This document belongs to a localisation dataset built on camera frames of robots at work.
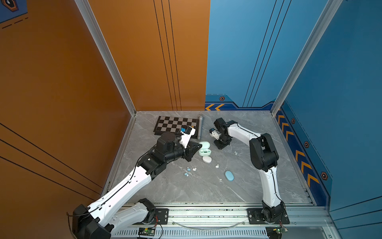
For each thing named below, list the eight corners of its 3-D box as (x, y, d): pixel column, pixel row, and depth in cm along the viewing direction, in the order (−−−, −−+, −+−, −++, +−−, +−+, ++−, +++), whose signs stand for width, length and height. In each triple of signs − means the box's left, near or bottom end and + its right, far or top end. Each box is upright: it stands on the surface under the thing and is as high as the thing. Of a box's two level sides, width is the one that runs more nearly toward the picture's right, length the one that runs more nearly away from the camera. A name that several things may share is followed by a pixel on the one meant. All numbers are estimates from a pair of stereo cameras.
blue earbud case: (229, 183, 86) (230, 181, 84) (223, 173, 90) (224, 172, 88) (235, 179, 87) (235, 178, 86) (229, 170, 91) (229, 169, 89)
